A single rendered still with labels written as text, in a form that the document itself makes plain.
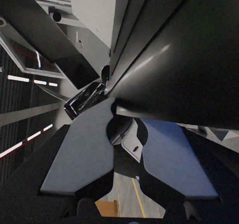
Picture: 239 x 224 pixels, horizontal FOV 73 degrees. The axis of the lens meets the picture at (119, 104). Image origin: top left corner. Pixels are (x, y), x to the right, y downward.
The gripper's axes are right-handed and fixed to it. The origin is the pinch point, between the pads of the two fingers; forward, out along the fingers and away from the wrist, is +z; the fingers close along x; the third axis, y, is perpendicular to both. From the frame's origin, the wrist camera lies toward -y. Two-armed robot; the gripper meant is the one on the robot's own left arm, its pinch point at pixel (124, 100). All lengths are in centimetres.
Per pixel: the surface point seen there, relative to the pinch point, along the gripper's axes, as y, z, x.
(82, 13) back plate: -4, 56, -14
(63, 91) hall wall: 555, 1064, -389
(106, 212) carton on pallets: 746, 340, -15
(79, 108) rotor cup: 8.2, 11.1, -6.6
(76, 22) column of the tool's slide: 1, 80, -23
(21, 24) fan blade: -3.1, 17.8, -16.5
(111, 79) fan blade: -0.2, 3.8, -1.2
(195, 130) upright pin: 16.2, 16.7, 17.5
